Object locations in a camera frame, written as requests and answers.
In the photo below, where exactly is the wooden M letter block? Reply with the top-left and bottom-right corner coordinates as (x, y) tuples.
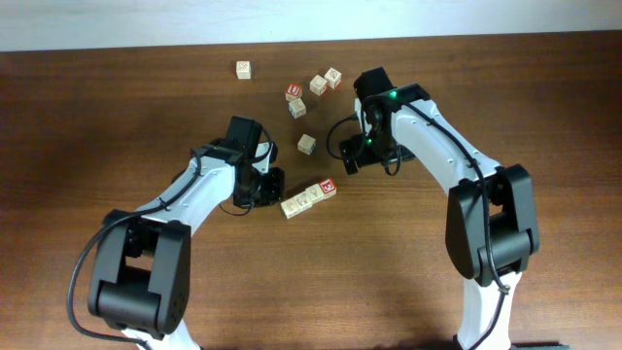
(305, 184), (325, 204)

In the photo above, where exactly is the plain wooden block far left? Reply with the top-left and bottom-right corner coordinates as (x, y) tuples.
(236, 61), (252, 80)

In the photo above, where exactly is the red U letter block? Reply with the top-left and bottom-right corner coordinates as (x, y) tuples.
(285, 84), (302, 101)

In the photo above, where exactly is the plain wooden block centre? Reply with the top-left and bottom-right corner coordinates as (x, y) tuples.
(297, 134), (317, 156)

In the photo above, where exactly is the wooden block red circle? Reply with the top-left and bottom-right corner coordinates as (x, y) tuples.
(310, 75), (328, 96)

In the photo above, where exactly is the wooden block blue side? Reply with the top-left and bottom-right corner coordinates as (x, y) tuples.
(288, 98), (307, 119)

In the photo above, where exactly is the wooden J letter block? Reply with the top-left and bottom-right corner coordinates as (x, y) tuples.
(281, 198), (300, 219)

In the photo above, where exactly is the wooden block red edge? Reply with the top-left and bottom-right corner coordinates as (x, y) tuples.
(324, 67), (342, 89)

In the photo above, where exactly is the plain wooden block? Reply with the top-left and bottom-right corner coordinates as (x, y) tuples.
(236, 61), (252, 80)
(297, 134), (317, 156)

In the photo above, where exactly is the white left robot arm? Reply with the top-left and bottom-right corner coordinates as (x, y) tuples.
(81, 139), (284, 349)

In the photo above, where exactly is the wooden I letter block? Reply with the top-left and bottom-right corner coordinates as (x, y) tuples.
(318, 178), (337, 199)

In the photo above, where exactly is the green B letter block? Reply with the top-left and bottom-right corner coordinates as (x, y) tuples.
(294, 192), (313, 212)

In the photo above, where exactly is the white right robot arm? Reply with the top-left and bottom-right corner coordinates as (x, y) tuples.
(339, 82), (540, 349)

